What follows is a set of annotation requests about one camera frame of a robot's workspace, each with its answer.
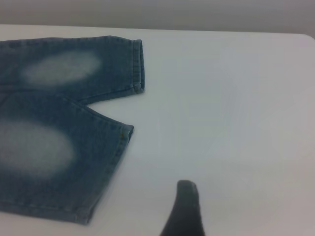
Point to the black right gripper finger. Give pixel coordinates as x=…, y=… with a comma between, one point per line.
x=187, y=211

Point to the blue denim jeans with print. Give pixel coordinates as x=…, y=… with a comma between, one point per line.
x=49, y=103

